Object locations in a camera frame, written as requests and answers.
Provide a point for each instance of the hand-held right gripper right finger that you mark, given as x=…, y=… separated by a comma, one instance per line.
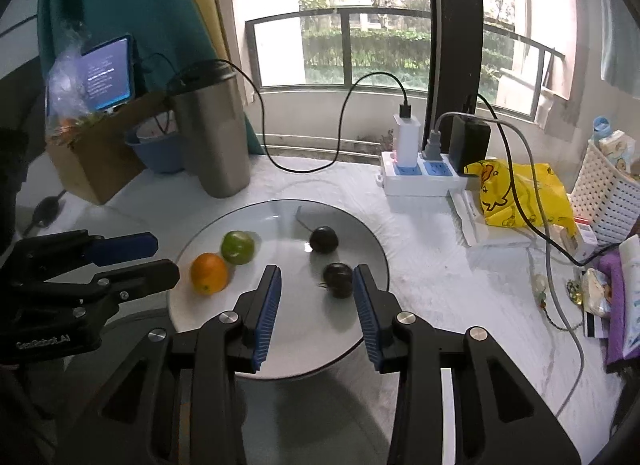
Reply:
x=367, y=320

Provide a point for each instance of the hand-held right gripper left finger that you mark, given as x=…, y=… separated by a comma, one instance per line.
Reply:
x=267, y=317

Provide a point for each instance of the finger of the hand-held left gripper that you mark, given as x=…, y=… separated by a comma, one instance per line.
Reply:
x=145, y=279
x=125, y=247

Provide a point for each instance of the dark plum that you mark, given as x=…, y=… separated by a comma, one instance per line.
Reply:
x=337, y=280
x=324, y=239

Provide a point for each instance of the large orange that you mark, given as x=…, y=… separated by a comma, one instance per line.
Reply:
x=209, y=272

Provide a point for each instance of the green citrus fruit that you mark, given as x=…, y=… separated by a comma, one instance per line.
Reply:
x=237, y=246

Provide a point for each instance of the small black object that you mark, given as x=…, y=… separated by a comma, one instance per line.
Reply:
x=47, y=207

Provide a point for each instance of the cardboard box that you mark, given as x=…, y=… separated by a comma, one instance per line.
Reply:
x=90, y=165

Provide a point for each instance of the blue plastic basin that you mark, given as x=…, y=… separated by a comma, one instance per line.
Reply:
x=152, y=155

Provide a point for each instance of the pink and white bowl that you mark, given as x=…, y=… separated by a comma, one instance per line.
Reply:
x=155, y=129

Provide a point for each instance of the stainless steel tumbler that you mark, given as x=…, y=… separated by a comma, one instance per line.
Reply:
x=210, y=145

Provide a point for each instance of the white flat box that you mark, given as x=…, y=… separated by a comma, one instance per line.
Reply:
x=472, y=230

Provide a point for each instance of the white power strip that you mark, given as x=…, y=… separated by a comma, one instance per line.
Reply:
x=415, y=182

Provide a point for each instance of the clear plastic bag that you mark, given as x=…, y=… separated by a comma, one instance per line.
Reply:
x=65, y=90

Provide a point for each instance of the tablet with lit screen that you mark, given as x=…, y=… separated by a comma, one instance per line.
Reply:
x=107, y=75

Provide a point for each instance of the white charger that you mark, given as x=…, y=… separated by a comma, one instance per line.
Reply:
x=406, y=142

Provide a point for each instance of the yellow plastic bag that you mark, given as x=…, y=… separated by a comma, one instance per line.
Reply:
x=505, y=200

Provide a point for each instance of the black power adapter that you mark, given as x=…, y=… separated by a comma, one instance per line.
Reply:
x=468, y=140

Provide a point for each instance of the black striped card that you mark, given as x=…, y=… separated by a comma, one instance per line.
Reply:
x=595, y=326

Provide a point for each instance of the small printed pouch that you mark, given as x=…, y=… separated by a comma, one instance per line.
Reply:
x=596, y=292

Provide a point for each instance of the small red and white box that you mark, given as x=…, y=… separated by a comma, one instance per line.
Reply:
x=585, y=237

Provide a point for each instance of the purple bag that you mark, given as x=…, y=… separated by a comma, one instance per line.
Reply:
x=617, y=325

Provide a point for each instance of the white plastic basket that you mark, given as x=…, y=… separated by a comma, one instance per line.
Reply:
x=605, y=200

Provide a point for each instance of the white tube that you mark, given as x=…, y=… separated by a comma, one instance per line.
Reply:
x=634, y=290

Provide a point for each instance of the black balcony railing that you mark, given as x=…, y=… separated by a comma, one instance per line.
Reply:
x=346, y=45

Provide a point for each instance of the printed packet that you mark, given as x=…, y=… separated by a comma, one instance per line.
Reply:
x=616, y=147

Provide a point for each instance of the blue capped bottle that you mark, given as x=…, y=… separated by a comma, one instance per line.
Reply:
x=602, y=127

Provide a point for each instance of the pale hanging cloth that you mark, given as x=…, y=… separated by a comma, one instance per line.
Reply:
x=617, y=35

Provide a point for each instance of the black window frame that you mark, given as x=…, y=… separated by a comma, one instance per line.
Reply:
x=450, y=20

